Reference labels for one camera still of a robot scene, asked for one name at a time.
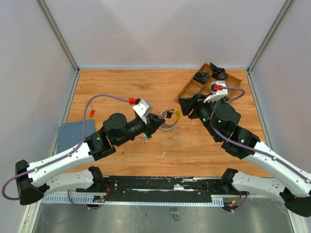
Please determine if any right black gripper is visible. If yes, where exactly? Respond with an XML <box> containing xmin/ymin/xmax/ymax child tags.
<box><xmin>178</xmin><ymin>92</ymin><xmax>221</xmax><ymax>141</ymax></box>

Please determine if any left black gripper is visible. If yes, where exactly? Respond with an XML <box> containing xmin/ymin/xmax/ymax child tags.
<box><xmin>116</xmin><ymin>113</ymin><xmax>166</xmax><ymax>146</ymax></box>

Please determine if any large keyring with yellow handle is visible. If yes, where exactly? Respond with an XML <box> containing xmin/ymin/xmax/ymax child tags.
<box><xmin>157</xmin><ymin>108</ymin><xmax>181</xmax><ymax>132</ymax></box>

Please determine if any key with green tag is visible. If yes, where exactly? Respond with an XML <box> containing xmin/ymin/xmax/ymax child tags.
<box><xmin>140</xmin><ymin>133</ymin><xmax>150</xmax><ymax>142</ymax></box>

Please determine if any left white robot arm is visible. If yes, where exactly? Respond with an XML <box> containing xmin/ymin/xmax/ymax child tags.
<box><xmin>15</xmin><ymin>113</ymin><xmax>165</xmax><ymax>205</ymax></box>

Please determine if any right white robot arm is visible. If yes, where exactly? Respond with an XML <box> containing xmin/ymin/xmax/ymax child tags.
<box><xmin>178</xmin><ymin>93</ymin><xmax>311</xmax><ymax>217</ymax></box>

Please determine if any wooden compartment tray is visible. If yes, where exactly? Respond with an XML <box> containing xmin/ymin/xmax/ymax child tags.
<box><xmin>175</xmin><ymin>63</ymin><xmax>242</xmax><ymax>102</ymax></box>

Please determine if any green patterned rolled tie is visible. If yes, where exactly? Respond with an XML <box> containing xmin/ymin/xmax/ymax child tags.
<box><xmin>193</xmin><ymin>71</ymin><xmax>210</xmax><ymax>83</ymax></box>

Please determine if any blue yellow leaf tie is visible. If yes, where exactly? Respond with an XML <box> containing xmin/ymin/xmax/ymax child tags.
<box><xmin>219</xmin><ymin>96</ymin><xmax>229</xmax><ymax>103</ymax></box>

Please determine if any dark rolled tie top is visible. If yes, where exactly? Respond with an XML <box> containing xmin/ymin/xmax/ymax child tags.
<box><xmin>209</xmin><ymin>62</ymin><xmax>228</xmax><ymax>81</ymax></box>

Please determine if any key with red tag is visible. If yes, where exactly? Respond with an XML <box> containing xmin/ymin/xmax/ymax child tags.
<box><xmin>89</xmin><ymin>105</ymin><xmax>96</xmax><ymax>118</ymax></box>

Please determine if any folded blue cloth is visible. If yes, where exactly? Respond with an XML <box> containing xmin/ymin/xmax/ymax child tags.
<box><xmin>56</xmin><ymin>121</ymin><xmax>83</xmax><ymax>154</ymax></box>

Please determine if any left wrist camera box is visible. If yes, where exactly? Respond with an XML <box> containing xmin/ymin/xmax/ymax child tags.
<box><xmin>132</xmin><ymin>100</ymin><xmax>153</xmax><ymax>124</ymax></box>

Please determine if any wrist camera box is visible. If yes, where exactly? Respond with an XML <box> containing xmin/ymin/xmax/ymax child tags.
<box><xmin>203</xmin><ymin>81</ymin><xmax>228</xmax><ymax>103</ymax></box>
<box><xmin>132</xmin><ymin>100</ymin><xmax>153</xmax><ymax>124</ymax></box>

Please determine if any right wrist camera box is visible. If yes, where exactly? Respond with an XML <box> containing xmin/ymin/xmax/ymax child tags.
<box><xmin>203</xmin><ymin>81</ymin><xmax>228</xmax><ymax>103</ymax></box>

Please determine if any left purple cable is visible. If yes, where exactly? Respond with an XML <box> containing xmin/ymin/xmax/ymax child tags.
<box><xmin>1</xmin><ymin>94</ymin><xmax>137</xmax><ymax>201</ymax></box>

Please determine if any purple cable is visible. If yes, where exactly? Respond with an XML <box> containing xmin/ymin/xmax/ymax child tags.
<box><xmin>1</xmin><ymin>94</ymin><xmax>137</xmax><ymax>201</ymax></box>
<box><xmin>210</xmin><ymin>83</ymin><xmax>311</xmax><ymax>183</ymax></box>

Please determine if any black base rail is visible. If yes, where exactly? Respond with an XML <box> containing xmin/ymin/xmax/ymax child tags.
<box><xmin>75</xmin><ymin>176</ymin><xmax>250</xmax><ymax>204</ymax></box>

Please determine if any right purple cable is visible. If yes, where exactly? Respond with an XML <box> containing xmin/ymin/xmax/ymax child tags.
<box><xmin>210</xmin><ymin>83</ymin><xmax>311</xmax><ymax>183</ymax></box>

